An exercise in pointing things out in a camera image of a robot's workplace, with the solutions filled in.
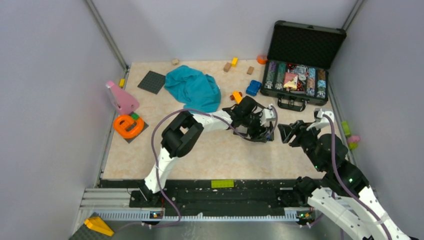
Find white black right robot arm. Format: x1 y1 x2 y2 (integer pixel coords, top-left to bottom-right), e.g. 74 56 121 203
278 115 412 240

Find tan wooden block left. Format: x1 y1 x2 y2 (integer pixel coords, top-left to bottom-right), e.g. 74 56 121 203
223 62 232 73

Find pink plastic toy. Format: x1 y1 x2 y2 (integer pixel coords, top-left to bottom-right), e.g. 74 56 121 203
105 81 140 115

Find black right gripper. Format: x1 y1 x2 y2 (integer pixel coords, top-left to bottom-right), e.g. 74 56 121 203
277 119 325 172

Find small beige letter cube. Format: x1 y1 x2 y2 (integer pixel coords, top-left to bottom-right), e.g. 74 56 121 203
171 59 180 66

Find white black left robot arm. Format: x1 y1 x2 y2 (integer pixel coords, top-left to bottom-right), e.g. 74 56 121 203
139 96 278 207

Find orange plastic toy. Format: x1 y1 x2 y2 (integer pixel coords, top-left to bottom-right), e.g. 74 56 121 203
113 112 144 138

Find small yellow block at wall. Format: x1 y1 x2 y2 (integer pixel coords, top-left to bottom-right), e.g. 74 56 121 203
119 78 126 88

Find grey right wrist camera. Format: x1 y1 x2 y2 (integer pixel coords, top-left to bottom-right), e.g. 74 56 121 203
306 108 335 131

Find blue toy car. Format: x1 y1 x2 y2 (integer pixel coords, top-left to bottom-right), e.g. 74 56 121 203
245 79 262 97

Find black poker chip case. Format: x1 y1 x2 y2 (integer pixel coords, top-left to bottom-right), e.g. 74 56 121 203
260 20 347 112

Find tan wooden block right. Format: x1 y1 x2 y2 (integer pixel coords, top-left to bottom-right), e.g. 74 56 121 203
246 66 255 75

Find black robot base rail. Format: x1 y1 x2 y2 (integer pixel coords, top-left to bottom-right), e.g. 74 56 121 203
129 179 313 219

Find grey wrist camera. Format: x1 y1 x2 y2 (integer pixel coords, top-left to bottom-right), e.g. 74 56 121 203
306 108 335 131
259 104 278 127

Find black lego baseplate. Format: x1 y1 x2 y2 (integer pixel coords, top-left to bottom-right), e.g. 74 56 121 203
137 70 166 95

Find green label strip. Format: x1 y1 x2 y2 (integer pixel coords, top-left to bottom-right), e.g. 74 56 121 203
210 179 235 189

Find yellow wooden block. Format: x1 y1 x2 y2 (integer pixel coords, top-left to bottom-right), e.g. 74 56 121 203
230 57 238 68

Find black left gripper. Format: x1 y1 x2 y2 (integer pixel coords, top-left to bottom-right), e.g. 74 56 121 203
240 111 269 143

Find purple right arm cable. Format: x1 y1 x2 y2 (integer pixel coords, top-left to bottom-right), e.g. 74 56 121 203
321 112 395 240

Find yellow toy car red wheels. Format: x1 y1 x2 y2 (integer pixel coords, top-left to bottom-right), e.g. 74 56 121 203
230 91 243 104

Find tan wooden block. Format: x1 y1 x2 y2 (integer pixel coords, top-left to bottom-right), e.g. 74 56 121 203
246 66 255 75
223 62 232 73

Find yellow wedge block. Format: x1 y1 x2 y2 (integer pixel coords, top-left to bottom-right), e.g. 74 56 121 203
84 216 115 237

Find dark grey mat under toy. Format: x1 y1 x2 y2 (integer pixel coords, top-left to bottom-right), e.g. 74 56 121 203
124 122 149 144

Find teal garment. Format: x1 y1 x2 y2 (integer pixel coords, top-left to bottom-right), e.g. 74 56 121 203
164 65 222 113

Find orange tape roll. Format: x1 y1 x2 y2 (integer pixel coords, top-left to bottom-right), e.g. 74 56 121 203
256 55 268 65

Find green pink toy pile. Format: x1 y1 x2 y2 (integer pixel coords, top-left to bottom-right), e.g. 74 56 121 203
341 120 361 150

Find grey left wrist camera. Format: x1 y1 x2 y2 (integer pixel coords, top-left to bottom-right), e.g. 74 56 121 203
259 104 278 127

